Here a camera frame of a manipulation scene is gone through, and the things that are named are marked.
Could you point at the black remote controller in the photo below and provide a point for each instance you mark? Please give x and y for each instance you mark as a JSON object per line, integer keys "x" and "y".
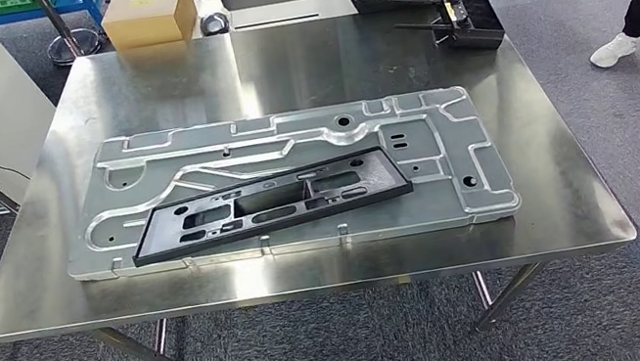
{"x": 474, "y": 27}

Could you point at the brown cardboard box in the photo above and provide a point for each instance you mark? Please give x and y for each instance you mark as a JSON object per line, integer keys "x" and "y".
{"x": 145, "y": 12}

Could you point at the pale moulded panel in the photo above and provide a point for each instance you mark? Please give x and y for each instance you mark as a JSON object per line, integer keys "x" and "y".
{"x": 125, "y": 160}

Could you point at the steel workbench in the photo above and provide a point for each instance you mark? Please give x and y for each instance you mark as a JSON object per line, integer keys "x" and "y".
{"x": 146, "y": 91}

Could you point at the black plastic plate frame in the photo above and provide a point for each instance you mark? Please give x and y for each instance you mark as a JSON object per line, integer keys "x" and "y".
{"x": 172, "y": 238}

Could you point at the steel stanchion post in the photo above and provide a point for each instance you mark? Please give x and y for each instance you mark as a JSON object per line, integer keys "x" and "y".
{"x": 72, "y": 45}

